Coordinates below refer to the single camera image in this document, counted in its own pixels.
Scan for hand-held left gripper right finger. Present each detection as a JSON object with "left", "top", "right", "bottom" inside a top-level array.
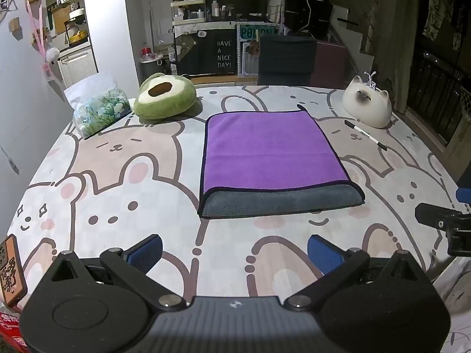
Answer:
[{"left": 283, "top": 234, "right": 433, "bottom": 312}]

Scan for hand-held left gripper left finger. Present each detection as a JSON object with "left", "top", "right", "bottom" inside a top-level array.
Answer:
[{"left": 49, "top": 234, "right": 187, "bottom": 312}]

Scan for purple and grey towel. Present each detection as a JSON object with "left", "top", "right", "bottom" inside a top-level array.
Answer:
[{"left": 197, "top": 110, "right": 366, "bottom": 220}]

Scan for bear printed tablecloth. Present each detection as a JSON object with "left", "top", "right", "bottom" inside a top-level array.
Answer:
[{"left": 6, "top": 85, "right": 471, "bottom": 353}]

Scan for black and white pen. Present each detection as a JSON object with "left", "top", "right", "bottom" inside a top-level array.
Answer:
[{"left": 344, "top": 119, "right": 389, "bottom": 151}]

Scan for white cat figurine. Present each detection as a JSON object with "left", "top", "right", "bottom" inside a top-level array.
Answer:
[{"left": 342, "top": 71, "right": 392, "bottom": 129}]

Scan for floral tissue pack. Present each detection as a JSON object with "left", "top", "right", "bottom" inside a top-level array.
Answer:
[{"left": 64, "top": 69, "right": 132, "bottom": 141}]

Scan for green avocado plush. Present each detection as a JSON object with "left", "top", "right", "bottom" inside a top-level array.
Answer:
[{"left": 133, "top": 72, "right": 198, "bottom": 121}]

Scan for red packet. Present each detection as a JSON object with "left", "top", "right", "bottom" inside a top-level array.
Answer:
[{"left": 0, "top": 311, "right": 29, "bottom": 353}]

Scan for grey trash bin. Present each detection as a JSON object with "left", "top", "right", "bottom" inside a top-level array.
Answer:
[{"left": 139, "top": 53, "right": 165, "bottom": 85}]

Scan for maroon panel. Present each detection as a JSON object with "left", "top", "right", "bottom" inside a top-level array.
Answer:
[{"left": 311, "top": 41, "right": 356, "bottom": 89}]

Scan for patterned hanging garment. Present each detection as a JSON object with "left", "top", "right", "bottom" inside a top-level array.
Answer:
[{"left": 422, "top": 0, "right": 461, "bottom": 51}]

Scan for dark chair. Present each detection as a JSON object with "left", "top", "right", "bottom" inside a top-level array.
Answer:
[{"left": 257, "top": 36, "right": 318, "bottom": 86}]

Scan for black cabinet curtain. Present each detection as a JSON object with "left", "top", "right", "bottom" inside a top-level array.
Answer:
[{"left": 175, "top": 27, "right": 238, "bottom": 76}]

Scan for teal framed sign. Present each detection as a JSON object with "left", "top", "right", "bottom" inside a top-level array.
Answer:
[{"left": 235, "top": 23, "right": 279, "bottom": 79}]

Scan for yellow pot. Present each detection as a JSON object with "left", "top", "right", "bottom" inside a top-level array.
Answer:
[{"left": 68, "top": 30, "right": 89, "bottom": 47}]

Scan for white storage shelf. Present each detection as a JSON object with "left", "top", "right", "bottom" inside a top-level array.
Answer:
[{"left": 170, "top": 0, "right": 207, "bottom": 26}]

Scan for black hanging vest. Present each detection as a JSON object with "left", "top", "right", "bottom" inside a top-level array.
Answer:
[{"left": 285, "top": 0, "right": 334, "bottom": 38}]

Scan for pink hanging strap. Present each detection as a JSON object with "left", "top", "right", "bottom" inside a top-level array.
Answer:
[{"left": 25, "top": 0, "right": 62, "bottom": 81}]

